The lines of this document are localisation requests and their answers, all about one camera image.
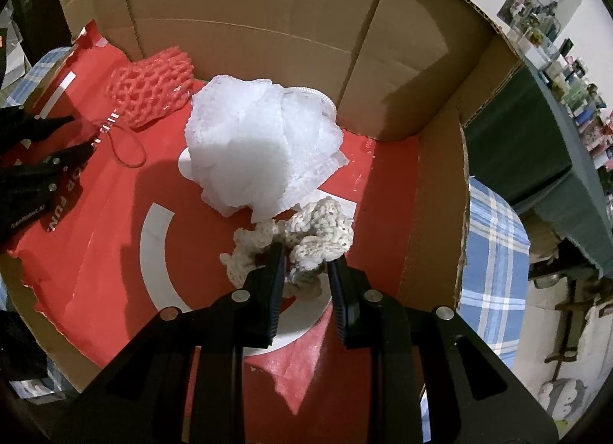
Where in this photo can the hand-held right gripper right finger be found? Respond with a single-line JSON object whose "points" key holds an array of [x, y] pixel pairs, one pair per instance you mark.
{"points": [[337, 290]]}

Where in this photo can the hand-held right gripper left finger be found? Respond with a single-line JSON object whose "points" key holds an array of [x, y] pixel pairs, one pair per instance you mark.
{"points": [[275, 281]]}

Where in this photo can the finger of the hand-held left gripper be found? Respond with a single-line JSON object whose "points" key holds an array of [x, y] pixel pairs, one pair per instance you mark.
{"points": [[67, 156], [28, 125]]}

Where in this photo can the cream crochet scrunchie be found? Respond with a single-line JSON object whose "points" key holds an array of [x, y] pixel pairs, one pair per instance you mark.
{"points": [[316, 228]]}

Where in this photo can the coral foam mesh net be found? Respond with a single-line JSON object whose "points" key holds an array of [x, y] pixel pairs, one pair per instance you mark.
{"points": [[148, 85]]}

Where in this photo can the white mesh bath loofah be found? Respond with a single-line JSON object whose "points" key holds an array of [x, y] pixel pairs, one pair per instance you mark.
{"points": [[258, 137]]}

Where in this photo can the cardboard box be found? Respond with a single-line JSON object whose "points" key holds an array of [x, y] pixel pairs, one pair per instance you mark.
{"points": [[239, 18]]}

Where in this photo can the green cloth covered table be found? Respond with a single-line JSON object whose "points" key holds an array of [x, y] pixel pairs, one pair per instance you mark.
{"points": [[517, 137]]}

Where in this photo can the grey plush toy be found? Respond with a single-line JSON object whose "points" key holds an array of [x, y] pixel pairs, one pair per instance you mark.
{"points": [[562, 401]]}

